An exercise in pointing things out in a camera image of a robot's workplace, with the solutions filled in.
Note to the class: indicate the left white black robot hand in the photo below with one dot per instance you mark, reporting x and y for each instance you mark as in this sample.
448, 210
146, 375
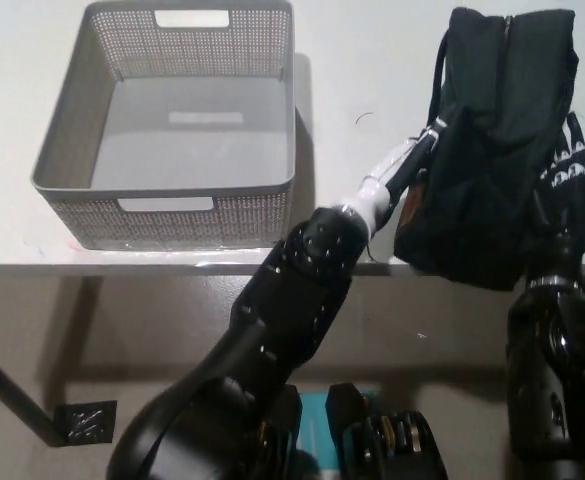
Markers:
377, 195

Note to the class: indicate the grey perforated plastic basket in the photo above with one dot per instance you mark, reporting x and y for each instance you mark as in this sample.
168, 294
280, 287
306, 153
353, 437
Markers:
172, 220

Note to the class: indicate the black floor tape patch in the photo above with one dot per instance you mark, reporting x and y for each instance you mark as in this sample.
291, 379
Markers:
84, 422

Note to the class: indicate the short dark thread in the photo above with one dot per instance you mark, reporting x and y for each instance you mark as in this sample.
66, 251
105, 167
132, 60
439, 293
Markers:
371, 255

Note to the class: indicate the black metal table leg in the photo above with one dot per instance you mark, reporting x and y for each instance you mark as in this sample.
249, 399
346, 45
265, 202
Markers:
17, 395

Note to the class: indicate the thin curved thread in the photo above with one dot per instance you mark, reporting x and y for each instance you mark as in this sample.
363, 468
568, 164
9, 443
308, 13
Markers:
364, 114

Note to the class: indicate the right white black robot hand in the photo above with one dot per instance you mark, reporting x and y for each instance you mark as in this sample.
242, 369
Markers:
569, 185

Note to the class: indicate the dark green lunch bag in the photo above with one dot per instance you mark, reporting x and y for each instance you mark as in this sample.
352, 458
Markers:
492, 125

